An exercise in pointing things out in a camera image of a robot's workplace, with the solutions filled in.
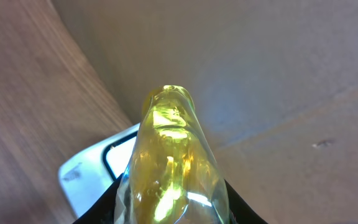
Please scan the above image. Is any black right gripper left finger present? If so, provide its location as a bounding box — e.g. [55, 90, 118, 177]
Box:
[73, 174, 122, 224]

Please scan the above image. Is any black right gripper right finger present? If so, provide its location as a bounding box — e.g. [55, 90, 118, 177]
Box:
[225, 181, 267, 224]

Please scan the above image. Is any yellow oil bottle silver cap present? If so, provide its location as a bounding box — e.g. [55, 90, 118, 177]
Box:
[114, 85, 231, 223]

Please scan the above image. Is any white black barcode scanner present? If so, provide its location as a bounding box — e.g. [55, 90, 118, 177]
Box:
[58, 124, 140, 218]

